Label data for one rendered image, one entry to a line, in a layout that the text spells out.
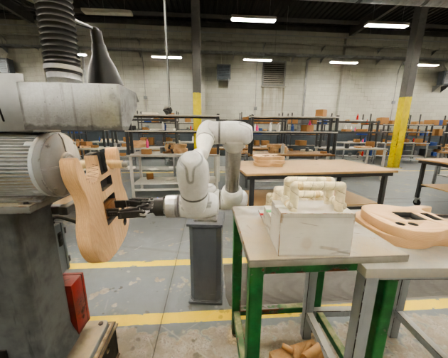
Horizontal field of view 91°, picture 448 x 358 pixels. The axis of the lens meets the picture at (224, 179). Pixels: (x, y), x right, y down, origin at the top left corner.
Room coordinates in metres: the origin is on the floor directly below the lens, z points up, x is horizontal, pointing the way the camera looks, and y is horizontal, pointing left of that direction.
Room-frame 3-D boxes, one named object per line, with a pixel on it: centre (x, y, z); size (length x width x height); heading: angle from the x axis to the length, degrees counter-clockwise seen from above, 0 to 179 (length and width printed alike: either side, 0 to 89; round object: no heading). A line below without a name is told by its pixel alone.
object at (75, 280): (1.01, 0.89, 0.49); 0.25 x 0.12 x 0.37; 94
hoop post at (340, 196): (0.76, -0.42, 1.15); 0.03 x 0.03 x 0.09
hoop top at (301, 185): (0.76, -0.34, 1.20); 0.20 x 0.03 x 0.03; 91
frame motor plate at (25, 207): (0.84, 0.88, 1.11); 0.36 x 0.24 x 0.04; 94
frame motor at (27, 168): (0.86, 0.82, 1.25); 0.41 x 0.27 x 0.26; 94
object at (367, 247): (1.02, -0.38, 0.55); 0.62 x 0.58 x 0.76; 94
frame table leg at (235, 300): (1.25, -0.09, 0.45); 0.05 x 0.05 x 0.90; 4
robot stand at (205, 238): (1.65, 0.14, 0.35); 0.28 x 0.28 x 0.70; 87
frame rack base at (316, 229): (0.81, -0.34, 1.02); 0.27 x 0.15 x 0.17; 92
